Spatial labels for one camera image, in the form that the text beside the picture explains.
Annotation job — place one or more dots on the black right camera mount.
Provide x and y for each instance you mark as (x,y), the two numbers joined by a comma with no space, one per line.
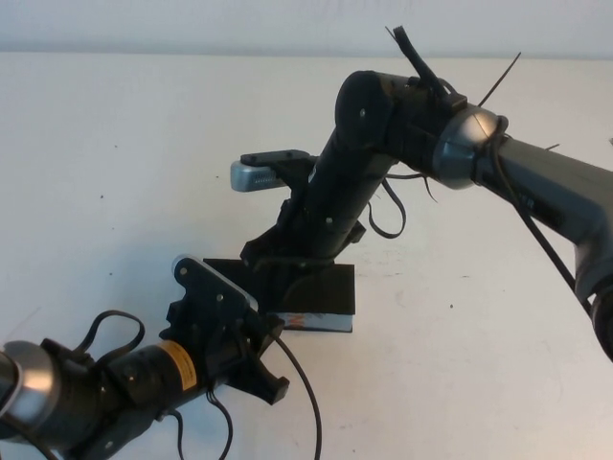
(297,191)

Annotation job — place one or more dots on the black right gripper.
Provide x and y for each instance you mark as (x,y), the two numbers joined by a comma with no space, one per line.
(325,239)

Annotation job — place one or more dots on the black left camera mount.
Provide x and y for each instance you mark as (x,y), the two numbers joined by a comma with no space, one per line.
(206,292)

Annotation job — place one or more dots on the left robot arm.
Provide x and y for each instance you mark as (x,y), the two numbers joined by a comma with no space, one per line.
(72,407)

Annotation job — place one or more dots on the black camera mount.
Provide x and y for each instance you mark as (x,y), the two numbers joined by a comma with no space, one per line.
(206,292)
(297,191)

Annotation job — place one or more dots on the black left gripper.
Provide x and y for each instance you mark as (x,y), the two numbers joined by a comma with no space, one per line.
(215,359)

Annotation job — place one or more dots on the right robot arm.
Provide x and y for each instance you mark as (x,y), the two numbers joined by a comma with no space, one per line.
(527,172)

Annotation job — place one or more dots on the black glasses case printed front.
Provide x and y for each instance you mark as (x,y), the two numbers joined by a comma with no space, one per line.
(340,292)

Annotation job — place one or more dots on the right wrist camera black silver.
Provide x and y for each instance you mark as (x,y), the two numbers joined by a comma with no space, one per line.
(254,179)

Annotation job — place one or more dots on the black zip tie tail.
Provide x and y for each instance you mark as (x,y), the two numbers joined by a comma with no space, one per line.
(503,76)

